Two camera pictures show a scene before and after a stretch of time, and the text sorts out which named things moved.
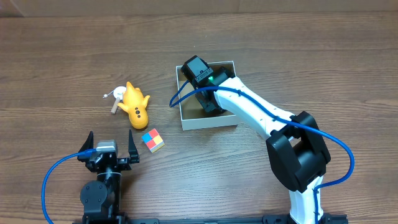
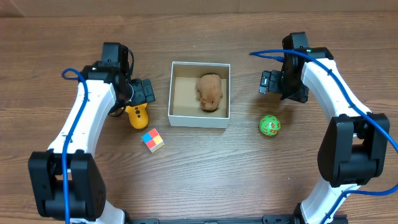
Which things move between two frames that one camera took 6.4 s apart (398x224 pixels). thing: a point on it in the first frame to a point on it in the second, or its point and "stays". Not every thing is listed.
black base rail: [272, 219] stays
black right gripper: [208, 104] to [268, 82]
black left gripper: [109, 160] to [144, 92]
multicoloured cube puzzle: [153, 140] stays
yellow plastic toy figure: [134, 103] stays
